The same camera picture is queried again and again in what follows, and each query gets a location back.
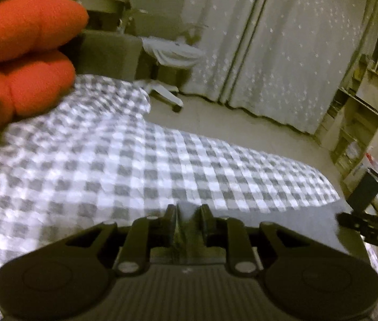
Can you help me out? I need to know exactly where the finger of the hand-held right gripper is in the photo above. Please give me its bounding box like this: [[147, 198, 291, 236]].
[[337, 211, 378, 252]]

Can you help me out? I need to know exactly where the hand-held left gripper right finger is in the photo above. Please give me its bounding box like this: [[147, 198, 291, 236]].
[[200, 204, 314, 277]]

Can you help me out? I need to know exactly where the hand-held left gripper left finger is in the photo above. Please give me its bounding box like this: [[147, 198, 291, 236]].
[[65, 204, 178, 275]]

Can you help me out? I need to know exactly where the gray printed sweater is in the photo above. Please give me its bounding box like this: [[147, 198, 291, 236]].
[[149, 201, 369, 269]]

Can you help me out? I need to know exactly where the black box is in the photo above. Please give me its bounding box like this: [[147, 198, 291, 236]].
[[346, 169, 378, 212]]

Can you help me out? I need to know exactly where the white cardboard box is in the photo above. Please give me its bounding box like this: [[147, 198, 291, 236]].
[[344, 153, 372, 188]]

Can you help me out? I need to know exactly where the gray checkered blanket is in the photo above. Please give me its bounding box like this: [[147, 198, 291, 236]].
[[0, 74, 342, 321]]

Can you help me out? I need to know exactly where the wooden shelf unit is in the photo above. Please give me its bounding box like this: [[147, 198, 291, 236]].
[[319, 7, 378, 188]]

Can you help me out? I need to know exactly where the office chair with white base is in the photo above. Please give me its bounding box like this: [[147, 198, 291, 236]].
[[127, 0, 210, 113]]

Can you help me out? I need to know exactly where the gray upholstered headboard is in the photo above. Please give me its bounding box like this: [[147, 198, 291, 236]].
[[60, 29, 143, 83]]

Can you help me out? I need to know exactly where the star patterned curtain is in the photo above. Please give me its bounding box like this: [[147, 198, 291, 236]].
[[176, 0, 272, 106], [222, 0, 378, 138]]

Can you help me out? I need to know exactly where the desk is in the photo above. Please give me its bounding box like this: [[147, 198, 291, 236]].
[[77, 0, 126, 14]]

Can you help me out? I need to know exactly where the red plush cushion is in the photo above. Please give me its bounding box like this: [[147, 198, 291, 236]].
[[0, 0, 89, 126]]

